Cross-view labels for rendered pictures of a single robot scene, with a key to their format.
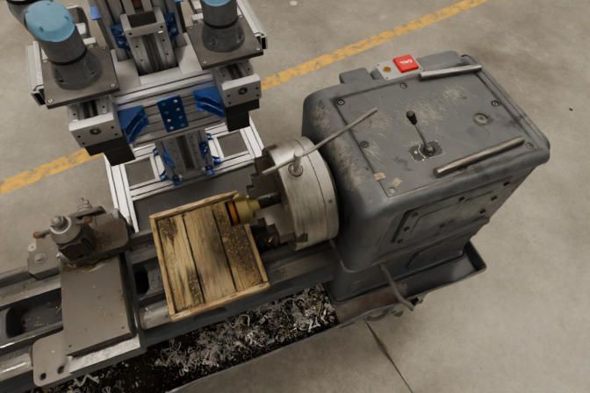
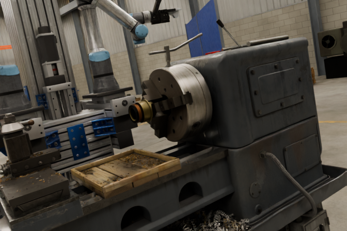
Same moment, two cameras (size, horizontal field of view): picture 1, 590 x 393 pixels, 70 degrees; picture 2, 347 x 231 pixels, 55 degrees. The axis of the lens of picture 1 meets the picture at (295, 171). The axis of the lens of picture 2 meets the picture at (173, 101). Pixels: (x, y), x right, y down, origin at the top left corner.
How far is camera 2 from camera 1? 121 cm
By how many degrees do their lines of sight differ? 51
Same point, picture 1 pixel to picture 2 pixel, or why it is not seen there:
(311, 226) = (190, 86)
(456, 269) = not seen: hidden behind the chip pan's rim
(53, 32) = (8, 69)
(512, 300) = not seen: outside the picture
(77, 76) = (17, 101)
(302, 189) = (176, 68)
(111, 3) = (37, 80)
